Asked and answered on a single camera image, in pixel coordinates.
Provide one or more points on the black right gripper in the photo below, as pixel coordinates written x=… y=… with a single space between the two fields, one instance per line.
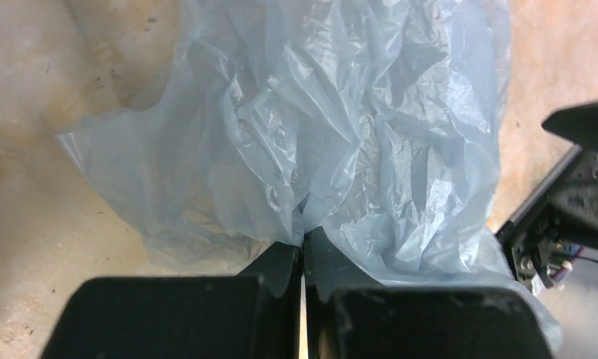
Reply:
x=549 y=231

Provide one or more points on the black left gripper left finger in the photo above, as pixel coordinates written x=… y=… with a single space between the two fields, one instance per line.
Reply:
x=254 y=314

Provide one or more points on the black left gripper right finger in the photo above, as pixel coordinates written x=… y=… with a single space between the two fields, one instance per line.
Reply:
x=351 y=315

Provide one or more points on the light blue trash bag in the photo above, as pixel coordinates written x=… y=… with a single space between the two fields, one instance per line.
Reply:
x=376 y=121

